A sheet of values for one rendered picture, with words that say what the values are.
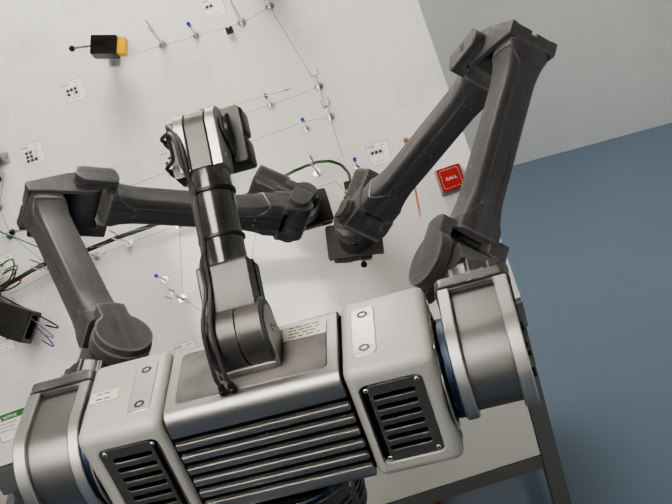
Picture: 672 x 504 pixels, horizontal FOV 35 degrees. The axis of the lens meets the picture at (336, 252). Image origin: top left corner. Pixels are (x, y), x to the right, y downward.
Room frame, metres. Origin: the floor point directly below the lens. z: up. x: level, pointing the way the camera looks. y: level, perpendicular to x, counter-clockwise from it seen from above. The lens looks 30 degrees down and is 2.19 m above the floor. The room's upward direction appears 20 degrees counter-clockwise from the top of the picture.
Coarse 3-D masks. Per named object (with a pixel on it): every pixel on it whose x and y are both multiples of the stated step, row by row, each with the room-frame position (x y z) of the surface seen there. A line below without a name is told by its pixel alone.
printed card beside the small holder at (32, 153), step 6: (30, 144) 2.26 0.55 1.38; (36, 144) 2.26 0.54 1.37; (24, 150) 2.26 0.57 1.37; (30, 150) 2.25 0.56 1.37; (36, 150) 2.25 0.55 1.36; (42, 150) 2.25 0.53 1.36; (24, 156) 2.25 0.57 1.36; (30, 156) 2.25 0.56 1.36; (36, 156) 2.24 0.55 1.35; (42, 156) 2.24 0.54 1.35; (24, 162) 2.24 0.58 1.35; (30, 162) 2.24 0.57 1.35; (36, 162) 2.23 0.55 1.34
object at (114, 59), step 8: (96, 40) 2.27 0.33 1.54; (104, 40) 2.26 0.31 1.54; (112, 40) 2.26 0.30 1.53; (72, 48) 2.30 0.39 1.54; (96, 48) 2.26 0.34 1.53; (104, 48) 2.25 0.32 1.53; (112, 48) 2.25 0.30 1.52; (96, 56) 2.27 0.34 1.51; (104, 56) 2.27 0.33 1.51; (112, 56) 2.26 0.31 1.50; (112, 64) 2.32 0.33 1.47
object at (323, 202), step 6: (324, 192) 1.83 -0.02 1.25; (324, 198) 1.82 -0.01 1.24; (324, 204) 1.81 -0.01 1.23; (318, 210) 1.78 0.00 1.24; (324, 210) 1.80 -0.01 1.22; (330, 210) 1.80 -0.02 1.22; (312, 216) 1.76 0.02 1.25; (318, 216) 1.80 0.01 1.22; (324, 216) 1.80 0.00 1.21; (330, 216) 1.80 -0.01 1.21; (312, 222) 1.79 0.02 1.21; (318, 222) 1.79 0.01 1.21; (324, 222) 1.79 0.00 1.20
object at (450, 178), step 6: (444, 168) 1.98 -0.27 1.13; (450, 168) 1.98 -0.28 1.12; (456, 168) 1.97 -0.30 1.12; (438, 174) 1.98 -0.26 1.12; (444, 174) 1.97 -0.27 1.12; (450, 174) 1.97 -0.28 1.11; (456, 174) 1.97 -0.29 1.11; (444, 180) 1.96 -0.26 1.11; (450, 180) 1.96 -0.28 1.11; (456, 180) 1.96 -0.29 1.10; (462, 180) 1.96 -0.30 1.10; (444, 186) 1.96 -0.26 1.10; (450, 186) 1.95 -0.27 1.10; (456, 186) 1.95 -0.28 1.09; (444, 192) 1.95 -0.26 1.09
